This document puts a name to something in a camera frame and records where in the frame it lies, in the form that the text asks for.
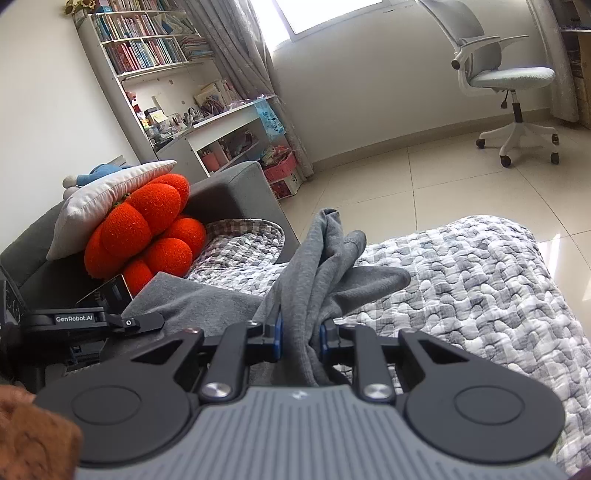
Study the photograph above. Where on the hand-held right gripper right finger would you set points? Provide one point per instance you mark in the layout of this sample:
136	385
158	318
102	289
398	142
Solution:
324	340

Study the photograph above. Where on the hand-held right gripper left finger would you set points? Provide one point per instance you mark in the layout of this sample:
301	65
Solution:
277	338

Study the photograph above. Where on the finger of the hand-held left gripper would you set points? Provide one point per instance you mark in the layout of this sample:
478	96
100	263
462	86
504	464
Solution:
138	322

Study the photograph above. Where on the grey t-shirt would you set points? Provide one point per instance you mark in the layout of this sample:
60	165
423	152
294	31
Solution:
304	277

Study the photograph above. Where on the smartphone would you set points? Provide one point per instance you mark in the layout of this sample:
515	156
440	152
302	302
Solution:
111	290

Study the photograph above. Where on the orange pumpkin cushion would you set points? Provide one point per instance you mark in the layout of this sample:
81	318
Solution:
138	230

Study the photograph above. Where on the brown fuzzy band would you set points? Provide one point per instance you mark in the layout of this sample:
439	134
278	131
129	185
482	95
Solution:
37	438

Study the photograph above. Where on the white pillow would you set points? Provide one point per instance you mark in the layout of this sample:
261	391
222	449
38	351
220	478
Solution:
101	203

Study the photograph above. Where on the grey quilted blanket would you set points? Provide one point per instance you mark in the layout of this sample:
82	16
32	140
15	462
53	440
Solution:
461	286

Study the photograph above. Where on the grey sofa armrest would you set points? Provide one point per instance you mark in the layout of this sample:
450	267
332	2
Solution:
240	194

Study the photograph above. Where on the printed cardboard box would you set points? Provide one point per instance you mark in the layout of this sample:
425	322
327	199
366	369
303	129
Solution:
286	187

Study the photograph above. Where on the blue plush toy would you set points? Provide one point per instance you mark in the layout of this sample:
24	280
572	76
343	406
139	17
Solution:
99	173

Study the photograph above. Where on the pink basket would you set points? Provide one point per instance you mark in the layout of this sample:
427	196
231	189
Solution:
279	168

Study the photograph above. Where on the light blue plastic bag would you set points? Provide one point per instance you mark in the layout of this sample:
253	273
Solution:
270	120

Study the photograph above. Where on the white bookshelf desk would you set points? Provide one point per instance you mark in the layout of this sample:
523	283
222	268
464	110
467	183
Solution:
184	106

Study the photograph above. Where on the rows of books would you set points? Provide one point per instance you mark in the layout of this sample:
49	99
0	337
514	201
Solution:
143	41

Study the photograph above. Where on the patterned grey curtain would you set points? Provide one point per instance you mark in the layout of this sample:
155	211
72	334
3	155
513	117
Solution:
240	55
554	55

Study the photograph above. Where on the grey office chair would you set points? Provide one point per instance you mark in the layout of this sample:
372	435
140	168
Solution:
508	78

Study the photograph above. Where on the window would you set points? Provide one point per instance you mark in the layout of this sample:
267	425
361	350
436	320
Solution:
332	14

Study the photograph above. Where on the wooden desk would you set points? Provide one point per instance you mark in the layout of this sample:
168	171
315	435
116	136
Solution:
577	55

